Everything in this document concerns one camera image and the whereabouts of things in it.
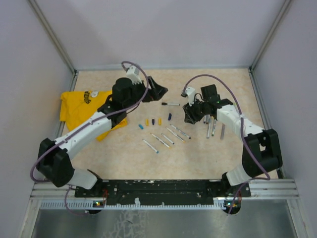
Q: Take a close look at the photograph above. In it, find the corner aluminium post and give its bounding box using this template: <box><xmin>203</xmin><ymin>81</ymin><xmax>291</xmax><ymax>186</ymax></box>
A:
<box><xmin>249</xmin><ymin>0</ymin><xmax>293</xmax><ymax>73</ymax></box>
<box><xmin>27</xmin><ymin>0</ymin><xmax>77</xmax><ymax>74</ymax></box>

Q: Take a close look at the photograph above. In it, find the dark green capped marker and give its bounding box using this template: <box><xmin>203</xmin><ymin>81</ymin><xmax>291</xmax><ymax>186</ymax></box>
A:
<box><xmin>211</xmin><ymin>119</ymin><xmax>216</xmax><ymax>136</ymax></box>

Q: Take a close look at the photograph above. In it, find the yellow t-shirt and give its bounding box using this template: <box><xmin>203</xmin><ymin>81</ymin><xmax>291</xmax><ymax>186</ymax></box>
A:
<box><xmin>59</xmin><ymin>90</ymin><xmax>128</xmax><ymax>142</ymax></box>

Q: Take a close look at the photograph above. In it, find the yellow capped clear pen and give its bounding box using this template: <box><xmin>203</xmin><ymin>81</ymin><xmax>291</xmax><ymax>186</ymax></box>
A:
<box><xmin>165</xmin><ymin>127</ymin><xmax>185</xmax><ymax>143</ymax></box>

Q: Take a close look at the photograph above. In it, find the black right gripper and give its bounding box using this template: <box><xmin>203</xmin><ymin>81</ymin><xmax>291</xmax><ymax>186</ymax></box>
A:
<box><xmin>183</xmin><ymin>97</ymin><xmax>209</xmax><ymax>124</ymax></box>

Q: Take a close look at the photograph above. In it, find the dark blue capped marker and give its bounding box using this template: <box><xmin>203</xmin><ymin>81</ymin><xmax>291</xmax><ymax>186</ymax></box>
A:
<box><xmin>170</xmin><ymin>124</ymin><xmax>191</xmax><ymax>139</ymax></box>

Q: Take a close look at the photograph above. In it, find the left corner aluminium post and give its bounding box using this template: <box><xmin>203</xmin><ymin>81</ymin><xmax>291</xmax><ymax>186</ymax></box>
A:
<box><xmin>27</xmin><ymin>0</ymin><xmax>77</xmax><ymax>74</ymax></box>

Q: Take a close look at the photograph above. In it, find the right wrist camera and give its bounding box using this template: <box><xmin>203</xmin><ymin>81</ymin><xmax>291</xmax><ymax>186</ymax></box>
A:
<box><xmin>181</xmin><ymin>87</ymin><xmax>196</xmax><ymax>106</ymax></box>

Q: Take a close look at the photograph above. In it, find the blue eraser-cap white marker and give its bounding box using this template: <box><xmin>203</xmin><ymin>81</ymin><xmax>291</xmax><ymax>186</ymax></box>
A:
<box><xmin>161</xmin><ymin>133</ymin><xmax>175</xmax><ymax>145</ymax></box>

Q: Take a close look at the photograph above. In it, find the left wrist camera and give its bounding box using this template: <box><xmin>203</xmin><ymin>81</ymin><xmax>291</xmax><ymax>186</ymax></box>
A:
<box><xmin>126</xmin><ymin>65</ymin><xmax>142</xmax><ymax>84</ymax></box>

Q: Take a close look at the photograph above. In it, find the purple grey marker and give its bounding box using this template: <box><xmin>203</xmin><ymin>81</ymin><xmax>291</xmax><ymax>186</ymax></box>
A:
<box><xmin>220</xmin><ymin>124</ymin><xmax>225</xmax><ymax>140</ymax></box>

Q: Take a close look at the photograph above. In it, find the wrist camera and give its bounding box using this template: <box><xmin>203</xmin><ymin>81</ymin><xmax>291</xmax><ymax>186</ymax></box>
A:
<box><xmin>126</xmin><ymin>65</ymin><xmax>142</xmax><ymax>84</ymax></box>
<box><xmin>181</xmin><ymin>87</ymin><xmax>196</xmax><ymax>106</ymax></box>

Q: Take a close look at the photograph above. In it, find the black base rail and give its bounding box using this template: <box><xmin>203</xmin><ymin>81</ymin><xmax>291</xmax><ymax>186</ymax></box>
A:
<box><xmin>75</xmin><ymin>179</ymin><xmax>240</xmax><ymax>206</ymax></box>

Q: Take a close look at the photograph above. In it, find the right corner aluminium post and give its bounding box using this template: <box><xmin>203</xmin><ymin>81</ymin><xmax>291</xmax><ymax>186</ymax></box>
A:
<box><xmin>249</xmin><ymin>0</ymin><xmax>293</xmax><ymax>73</ymax></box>

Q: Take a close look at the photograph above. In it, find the black eraser-cap white marker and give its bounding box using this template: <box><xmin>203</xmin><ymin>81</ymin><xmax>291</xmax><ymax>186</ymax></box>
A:
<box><xmin>161</xmin><ymin>102</ymin><xmax>180</xmax><ymax>106</ymax></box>

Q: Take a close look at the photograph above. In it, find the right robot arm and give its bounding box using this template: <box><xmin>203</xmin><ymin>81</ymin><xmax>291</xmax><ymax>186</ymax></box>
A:
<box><xmin>181</xmin><ymin>84</ymin><xmax>283</xmax><ymax>196</ymax></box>

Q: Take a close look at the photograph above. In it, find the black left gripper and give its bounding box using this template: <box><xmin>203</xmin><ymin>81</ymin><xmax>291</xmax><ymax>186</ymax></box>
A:
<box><xmin>124</xmin><ymin>77</ymin><xmax>168</xmax><ymax>111</ymax></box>

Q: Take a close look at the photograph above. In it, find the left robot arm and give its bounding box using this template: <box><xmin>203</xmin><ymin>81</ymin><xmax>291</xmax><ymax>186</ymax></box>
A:
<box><xmin>31</xmin><ymin>76</ymin><xmax>168</xmax><ymax>197</ymax></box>

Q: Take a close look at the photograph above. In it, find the orange capped white marker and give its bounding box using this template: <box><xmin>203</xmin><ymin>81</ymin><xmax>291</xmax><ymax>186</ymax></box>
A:
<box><xmin>206</xmin><ymin>117</ymin><xmax>211</xmax><ymax>139</ymax></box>

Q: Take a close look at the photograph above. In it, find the white cable duct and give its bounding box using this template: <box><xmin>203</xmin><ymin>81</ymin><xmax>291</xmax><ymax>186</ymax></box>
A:
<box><xmin>39</xmin><ymin>200</ymin><xmax>233</xmax><ymax>210</ymax></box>

